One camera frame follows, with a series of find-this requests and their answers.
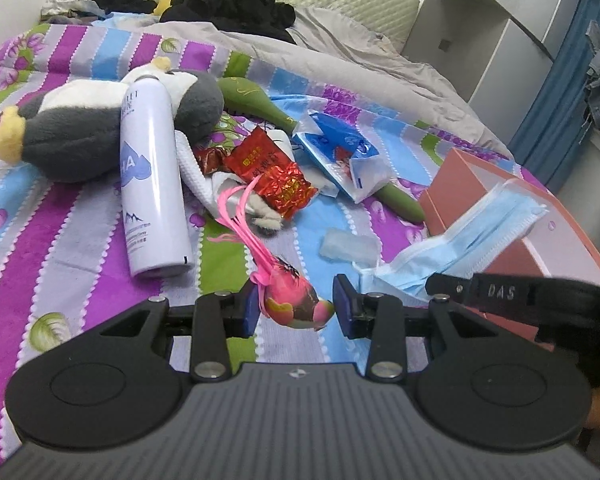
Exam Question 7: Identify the light blue face mask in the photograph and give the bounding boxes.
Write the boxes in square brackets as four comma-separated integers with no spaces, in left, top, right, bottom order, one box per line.
[358,180,548,306]

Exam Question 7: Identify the pink flamingo toy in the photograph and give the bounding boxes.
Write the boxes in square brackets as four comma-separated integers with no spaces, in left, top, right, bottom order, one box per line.
[212,177,335,330]

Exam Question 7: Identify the red foil snack packet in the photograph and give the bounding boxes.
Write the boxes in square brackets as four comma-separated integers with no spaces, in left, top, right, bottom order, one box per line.
[224,127,317,220]

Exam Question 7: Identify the blue white mask package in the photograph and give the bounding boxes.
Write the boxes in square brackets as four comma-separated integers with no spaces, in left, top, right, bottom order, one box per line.
[291,112,394,204]

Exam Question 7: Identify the dark red candy wrapper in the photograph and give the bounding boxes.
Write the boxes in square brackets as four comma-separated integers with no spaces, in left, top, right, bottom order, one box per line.
[194,146,230,177]

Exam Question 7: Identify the pink cardboard box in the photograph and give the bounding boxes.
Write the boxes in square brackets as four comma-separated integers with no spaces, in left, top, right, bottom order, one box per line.
[418,147,600,346]

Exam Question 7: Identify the clear plastic packet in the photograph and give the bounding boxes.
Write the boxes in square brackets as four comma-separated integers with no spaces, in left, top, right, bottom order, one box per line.
[320,229,380,266]

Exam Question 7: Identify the white spray can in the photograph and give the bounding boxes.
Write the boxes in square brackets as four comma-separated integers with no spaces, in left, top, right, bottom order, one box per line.
[120,76,193,278]

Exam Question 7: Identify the white ribbed cloth toy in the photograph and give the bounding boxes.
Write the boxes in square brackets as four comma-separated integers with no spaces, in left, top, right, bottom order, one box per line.
[173,129,284,233]

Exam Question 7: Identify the striped colourful blanket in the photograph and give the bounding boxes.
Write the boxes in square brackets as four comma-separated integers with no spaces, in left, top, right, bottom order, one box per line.
[0,24,527,463]

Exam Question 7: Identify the blue curtain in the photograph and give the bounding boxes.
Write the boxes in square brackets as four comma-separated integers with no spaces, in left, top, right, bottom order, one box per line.
[508,0,600,193]

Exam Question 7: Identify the green plush massage hammer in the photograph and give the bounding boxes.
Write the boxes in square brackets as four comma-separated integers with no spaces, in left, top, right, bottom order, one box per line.
[218,77,425,223]

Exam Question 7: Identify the penguin plush toy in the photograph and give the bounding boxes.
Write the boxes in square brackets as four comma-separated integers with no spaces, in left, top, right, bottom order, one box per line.
[0,56,224,183]

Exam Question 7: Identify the grey duvet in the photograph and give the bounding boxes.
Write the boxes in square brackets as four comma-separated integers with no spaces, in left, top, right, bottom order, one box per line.
[118,8,513,158]

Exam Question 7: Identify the grey wardrobe cabinet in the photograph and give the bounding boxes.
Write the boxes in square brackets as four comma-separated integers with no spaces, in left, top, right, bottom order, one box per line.
[403,0,579,143]

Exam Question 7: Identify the black clothes pile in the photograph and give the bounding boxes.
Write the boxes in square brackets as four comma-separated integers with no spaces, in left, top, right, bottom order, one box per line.
[160,0,296,44]

